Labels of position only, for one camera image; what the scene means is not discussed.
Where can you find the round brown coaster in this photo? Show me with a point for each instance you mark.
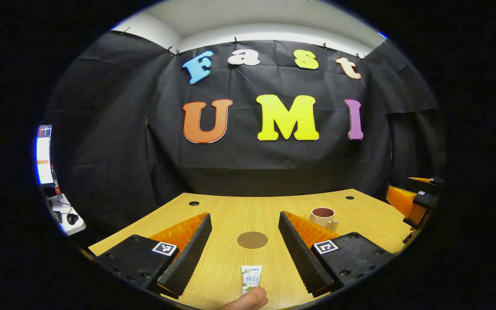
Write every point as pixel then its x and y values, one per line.
pixel 252 240

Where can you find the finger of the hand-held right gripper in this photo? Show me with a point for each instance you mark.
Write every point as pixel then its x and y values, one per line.
pixel 403 202
pixel 424 179

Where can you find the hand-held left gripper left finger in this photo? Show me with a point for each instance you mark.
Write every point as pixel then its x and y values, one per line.
pixel 192 249

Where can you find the white side desk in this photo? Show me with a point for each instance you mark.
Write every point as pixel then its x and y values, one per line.
pixel 73 228

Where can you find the black backdrop cloth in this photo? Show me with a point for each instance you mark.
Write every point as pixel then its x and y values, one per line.
pixel 239 163

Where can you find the white toothpaste tube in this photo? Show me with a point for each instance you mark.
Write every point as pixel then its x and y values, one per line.
pixel 251 279

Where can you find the computer monitor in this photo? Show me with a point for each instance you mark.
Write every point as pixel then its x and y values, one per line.
pixel 44 155

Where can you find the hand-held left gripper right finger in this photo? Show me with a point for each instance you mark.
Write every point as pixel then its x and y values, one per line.
pixel 299 254

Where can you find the wooden desktop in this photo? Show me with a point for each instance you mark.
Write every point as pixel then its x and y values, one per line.
pixel 239 215

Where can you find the beige cup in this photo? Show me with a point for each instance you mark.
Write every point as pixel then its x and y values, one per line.
pixel 319 221

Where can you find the black computer mouse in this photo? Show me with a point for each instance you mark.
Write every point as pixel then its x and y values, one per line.
pixel 72 218

